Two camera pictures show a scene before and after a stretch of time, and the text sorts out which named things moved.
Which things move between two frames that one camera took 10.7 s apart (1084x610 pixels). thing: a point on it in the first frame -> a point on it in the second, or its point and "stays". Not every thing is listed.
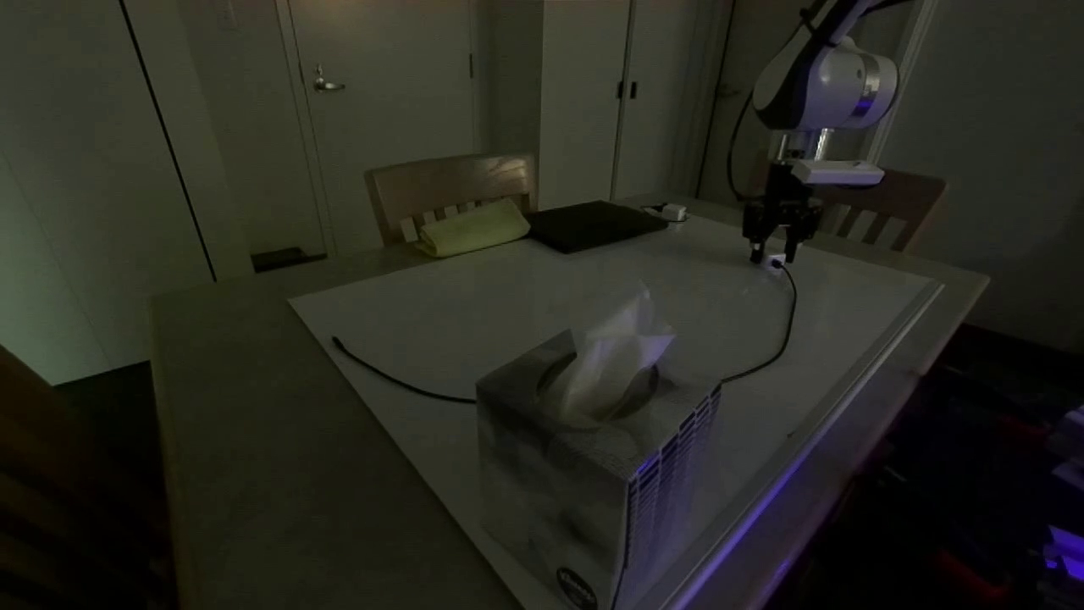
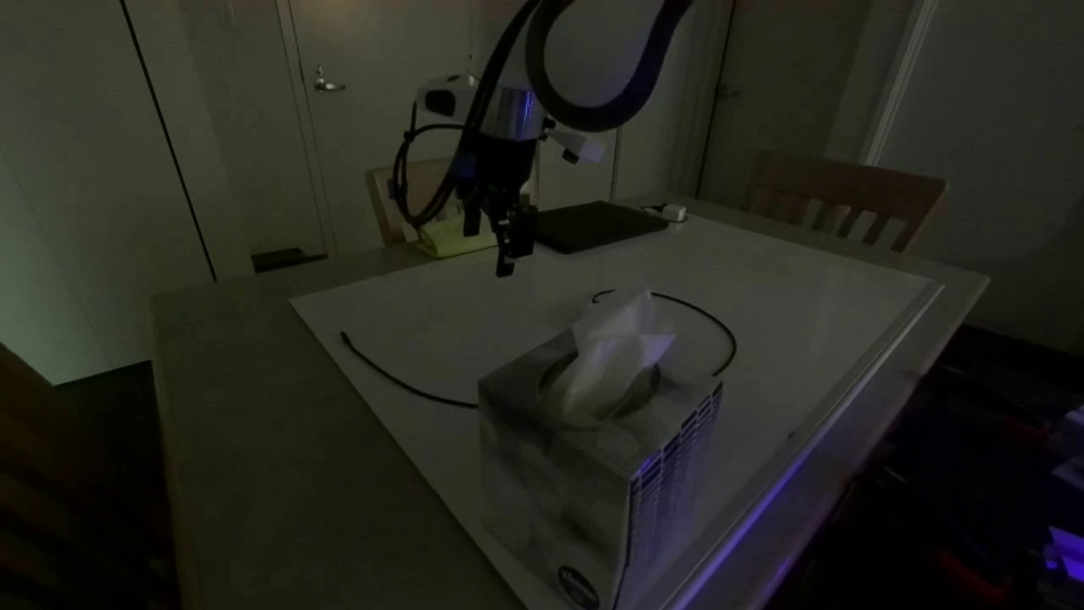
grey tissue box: [599, 458] stays
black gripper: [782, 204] -> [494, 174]
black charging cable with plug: [730, 379] -> [476, 405]
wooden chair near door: [402, 198] stays
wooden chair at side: [878, 215] stays
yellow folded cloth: [471, 228] stays
